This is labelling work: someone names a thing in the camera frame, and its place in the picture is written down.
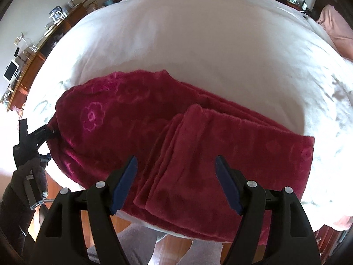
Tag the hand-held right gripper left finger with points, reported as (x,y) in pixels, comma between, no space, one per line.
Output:
(125,183)

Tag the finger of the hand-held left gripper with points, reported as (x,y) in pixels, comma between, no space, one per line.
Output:
(45,157)
(41,133)

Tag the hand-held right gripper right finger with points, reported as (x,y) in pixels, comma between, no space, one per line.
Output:
(229,189)

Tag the red fleece pants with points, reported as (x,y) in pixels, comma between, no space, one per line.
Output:
(193,157)

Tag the person's left forearm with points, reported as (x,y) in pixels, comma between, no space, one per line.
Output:
(13,218)

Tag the person's left hand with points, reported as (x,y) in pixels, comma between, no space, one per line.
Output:
(18,178)

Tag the person's left leg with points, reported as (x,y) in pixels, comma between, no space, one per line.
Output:
(129,243)

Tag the person's leg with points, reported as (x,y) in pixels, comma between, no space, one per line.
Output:
(206,252)
(129,243)

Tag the person's right leg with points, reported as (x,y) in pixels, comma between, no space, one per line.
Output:
(206,252)

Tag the white tablet screen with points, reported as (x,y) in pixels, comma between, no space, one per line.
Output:
(11,70)

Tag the wooden sideboard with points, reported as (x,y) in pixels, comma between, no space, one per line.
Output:
(35,60)

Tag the pink cloth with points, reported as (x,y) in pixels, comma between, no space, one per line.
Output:
(343,222)

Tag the glass kettle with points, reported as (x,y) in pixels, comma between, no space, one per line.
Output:
(56,13)

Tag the blue bin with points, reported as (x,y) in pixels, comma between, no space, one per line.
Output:
(108,2)

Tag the white bed blanket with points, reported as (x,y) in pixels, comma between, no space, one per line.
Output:
(193,33)

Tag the pink pillow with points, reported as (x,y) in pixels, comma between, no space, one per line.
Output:
(336,24)

